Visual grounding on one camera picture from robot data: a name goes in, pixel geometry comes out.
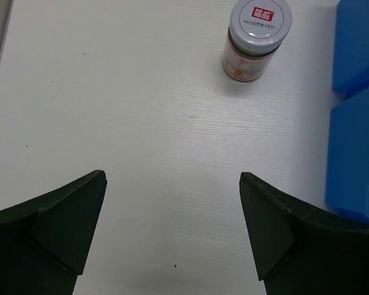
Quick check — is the white-lid sauce jar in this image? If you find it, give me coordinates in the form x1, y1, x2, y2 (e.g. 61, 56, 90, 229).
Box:
222, 0, 292, 82

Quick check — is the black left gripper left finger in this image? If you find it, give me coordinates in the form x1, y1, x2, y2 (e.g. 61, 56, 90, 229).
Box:
0, 170, 107, 294

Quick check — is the blue three-compartment plastic bin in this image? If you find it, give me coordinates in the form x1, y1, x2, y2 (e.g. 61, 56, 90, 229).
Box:
325, 1, 369, 223

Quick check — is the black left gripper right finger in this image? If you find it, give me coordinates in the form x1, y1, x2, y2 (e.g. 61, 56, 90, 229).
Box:
239, 172, 369, 294

